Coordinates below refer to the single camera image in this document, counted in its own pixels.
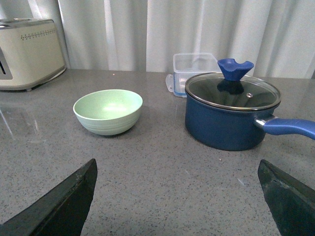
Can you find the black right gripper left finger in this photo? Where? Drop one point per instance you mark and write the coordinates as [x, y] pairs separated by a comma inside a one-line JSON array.
[[62, 211]]

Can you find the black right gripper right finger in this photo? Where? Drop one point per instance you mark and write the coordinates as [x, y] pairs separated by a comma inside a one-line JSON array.
[[291, 202]]

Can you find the green bowl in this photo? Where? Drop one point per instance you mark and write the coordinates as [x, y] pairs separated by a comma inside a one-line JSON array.
[[108, 112]]

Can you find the blue saucepan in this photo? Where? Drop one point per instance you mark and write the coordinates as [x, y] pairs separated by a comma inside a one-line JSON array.
[[238, 130]]

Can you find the glass pot lid blue knob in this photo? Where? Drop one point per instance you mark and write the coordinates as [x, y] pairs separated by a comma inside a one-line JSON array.
[[232, 88]]

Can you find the cream toaster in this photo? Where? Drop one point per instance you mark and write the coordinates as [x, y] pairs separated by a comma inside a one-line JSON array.
[[30, 53]]

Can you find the clear plastic food container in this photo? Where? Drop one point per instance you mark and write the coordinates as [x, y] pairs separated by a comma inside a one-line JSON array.
[[186, 65]]

